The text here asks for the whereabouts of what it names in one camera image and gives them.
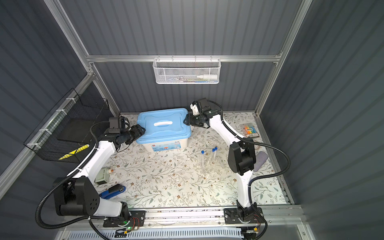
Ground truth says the blue plastic box lid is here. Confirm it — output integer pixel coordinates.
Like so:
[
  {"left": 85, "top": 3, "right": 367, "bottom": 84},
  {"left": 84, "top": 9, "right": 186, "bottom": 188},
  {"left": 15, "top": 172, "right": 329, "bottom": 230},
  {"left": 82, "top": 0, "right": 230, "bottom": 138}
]
[{"left": 137, "top": 108, "right": 192, "bottom": 145}]

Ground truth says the white plastic storage box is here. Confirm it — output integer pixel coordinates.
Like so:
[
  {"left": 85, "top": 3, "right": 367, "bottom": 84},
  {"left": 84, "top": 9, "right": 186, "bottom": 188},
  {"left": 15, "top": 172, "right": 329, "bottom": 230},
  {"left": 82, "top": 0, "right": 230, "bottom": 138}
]
[{"left": 142, "top": 138, "right": 189, "bottom": 152}]

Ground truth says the blue capped test tube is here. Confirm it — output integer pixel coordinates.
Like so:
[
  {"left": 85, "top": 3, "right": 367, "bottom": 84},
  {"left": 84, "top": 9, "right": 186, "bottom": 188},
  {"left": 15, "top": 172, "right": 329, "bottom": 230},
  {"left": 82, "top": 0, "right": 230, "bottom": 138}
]
[
  {"left": 212, "top": 147, "right": 223, "bottom": 168},
  {"left": 211, "top": 147, "right": 218, "bottom": 164},
  {"left": 201, "top": 151, "right": 207, "bottom": 176}
]

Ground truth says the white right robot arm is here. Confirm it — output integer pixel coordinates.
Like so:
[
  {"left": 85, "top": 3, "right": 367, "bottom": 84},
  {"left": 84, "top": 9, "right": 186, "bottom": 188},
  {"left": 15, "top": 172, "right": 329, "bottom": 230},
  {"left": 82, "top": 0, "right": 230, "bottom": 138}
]
[{"left": 184, "top": 98, "right": 256, "bottom": 223}]

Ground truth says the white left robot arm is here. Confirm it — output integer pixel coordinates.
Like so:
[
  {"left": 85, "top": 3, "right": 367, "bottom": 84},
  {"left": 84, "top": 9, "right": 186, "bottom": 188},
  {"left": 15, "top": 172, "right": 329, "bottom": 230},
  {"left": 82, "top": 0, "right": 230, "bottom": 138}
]
[{"left": 53, "top": 117, "right": 146, "bottom": 217}]

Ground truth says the white bottle in basket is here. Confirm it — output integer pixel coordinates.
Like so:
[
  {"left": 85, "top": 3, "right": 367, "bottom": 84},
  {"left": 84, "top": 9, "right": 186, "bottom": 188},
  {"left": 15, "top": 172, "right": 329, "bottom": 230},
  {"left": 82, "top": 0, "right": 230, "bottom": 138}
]
[{"left": 197, "top": 75, "right": 219, "bottom": 81}]

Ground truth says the small green white device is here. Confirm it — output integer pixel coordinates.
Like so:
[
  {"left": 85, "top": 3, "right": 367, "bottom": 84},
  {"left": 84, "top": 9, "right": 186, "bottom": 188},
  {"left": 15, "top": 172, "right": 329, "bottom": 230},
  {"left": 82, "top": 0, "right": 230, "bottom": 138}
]
[{"left": 95, "top": 168, "right": 114, "bottom": 185}]

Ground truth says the colourful pH paper pack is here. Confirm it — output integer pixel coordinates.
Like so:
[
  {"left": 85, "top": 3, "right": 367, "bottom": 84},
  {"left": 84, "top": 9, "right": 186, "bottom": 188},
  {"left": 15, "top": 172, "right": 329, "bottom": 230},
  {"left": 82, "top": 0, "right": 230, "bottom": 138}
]
[{"left": 242, "top": 123, "right": 260, "bottom": 138}]

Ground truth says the blue object at table edge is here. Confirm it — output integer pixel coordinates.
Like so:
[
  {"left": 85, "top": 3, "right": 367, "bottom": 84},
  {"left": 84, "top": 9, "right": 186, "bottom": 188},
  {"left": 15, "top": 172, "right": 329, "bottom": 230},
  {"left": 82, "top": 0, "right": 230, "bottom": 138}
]
[{"left": 99, "top": 184, "right": 126, "bottom": 200}]

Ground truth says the grey oval stone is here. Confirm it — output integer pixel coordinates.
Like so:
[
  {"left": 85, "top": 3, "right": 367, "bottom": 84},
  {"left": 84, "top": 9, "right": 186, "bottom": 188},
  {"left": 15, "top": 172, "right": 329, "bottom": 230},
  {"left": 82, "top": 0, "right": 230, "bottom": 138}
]
[{"left": 253, "top": 151, "right": 269, "bottom": 173}]

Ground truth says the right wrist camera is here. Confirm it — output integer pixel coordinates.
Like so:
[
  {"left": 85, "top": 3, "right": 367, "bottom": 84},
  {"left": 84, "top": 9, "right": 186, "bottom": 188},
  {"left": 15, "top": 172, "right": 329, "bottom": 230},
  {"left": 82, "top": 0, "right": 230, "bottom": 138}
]
[{"left": 190, "top": 102, "right": 200, "bottom": 116}]

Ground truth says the white wire mesh basket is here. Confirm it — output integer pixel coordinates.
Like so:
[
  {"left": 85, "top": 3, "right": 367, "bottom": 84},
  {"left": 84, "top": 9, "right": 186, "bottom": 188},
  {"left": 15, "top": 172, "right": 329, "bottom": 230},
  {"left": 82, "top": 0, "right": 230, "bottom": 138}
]
[{"left": 153, "top": 59, "right": 222, "bottom": 85}]

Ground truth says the black wire wall basket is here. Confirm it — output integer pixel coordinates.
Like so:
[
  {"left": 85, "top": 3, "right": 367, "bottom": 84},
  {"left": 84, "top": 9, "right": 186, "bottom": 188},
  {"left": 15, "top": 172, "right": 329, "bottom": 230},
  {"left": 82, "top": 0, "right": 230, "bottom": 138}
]
[{"left": 24, "top": 89, "right": 113, "bottom": 163}]

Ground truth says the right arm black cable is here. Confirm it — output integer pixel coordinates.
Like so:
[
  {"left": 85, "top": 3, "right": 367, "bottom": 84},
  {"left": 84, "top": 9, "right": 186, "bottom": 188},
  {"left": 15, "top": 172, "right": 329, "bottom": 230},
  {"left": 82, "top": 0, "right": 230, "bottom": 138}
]
[{"left": 206, "top": 99, "right": 292, "bottom": 208}]

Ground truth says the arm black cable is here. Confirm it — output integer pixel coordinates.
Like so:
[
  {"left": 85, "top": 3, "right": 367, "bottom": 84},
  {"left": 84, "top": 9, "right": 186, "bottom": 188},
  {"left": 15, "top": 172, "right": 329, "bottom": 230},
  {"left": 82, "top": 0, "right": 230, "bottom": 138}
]
[
  {"left": 206, "top": 99, "right": 292, "bottom": 208},
  {"left": 34, "top": 120, "right": 110, "bottom": 230}
]

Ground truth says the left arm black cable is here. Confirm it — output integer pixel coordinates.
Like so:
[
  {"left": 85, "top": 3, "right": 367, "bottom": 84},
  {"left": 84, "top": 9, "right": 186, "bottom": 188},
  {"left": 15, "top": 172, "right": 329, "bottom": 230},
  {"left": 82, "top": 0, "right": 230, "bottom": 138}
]
[{"left": 34, "top": 120, "right": 110, "bottom": 230}]

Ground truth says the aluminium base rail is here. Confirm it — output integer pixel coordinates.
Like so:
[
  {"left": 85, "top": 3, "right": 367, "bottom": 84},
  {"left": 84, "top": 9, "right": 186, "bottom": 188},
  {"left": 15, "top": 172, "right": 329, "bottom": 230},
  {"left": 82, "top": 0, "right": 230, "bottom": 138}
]
[{"left": 61, "top": 206, "right": 262, "bottom": 232}]

